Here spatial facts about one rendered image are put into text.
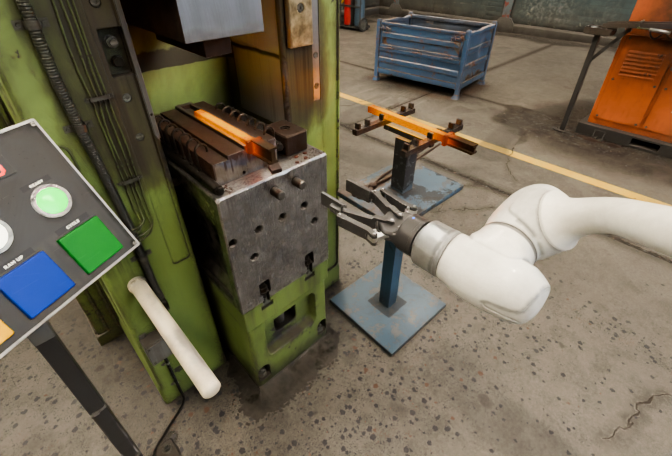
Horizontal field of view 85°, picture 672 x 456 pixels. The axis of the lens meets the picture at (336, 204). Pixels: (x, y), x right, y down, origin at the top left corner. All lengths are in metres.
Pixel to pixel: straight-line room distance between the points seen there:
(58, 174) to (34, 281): 0.18
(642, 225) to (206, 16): 0.84
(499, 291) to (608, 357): 1.48
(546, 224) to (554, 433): 1.17
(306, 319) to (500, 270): 1.13
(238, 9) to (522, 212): 0.72
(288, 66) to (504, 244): 0.86
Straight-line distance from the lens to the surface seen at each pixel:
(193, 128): 1.21
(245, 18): 0.96
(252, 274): 1.18
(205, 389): 0.95
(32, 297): 0.74
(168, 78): 1.42
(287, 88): 1.25
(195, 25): 0.91
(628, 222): 0.60
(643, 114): 4.08
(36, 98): 0.99
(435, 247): 0.64
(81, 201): 0.80
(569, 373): 1.92
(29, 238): 0.76
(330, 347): 1.73
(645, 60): 3.99
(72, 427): 1.84
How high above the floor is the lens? 1.44
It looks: 35 degrees down
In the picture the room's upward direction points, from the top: straight up
